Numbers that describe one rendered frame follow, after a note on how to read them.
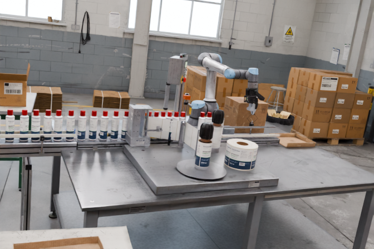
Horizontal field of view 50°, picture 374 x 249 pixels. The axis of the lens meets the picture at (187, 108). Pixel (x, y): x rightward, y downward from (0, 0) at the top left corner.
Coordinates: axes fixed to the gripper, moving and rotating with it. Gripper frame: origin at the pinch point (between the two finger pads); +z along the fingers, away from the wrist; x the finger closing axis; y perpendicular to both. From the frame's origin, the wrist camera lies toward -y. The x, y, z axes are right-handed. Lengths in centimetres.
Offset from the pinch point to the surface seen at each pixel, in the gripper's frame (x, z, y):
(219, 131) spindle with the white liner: 22, 7, 47
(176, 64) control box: -9, -37, 65
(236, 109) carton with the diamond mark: -27.9, 1.1, -4.2
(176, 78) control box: -9, -27, 65
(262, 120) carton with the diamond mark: -22.9, 12.1, -30.2
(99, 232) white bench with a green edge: 80, 33, 150
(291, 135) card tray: -15, 26, -58
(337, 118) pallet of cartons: -185, 56, -327
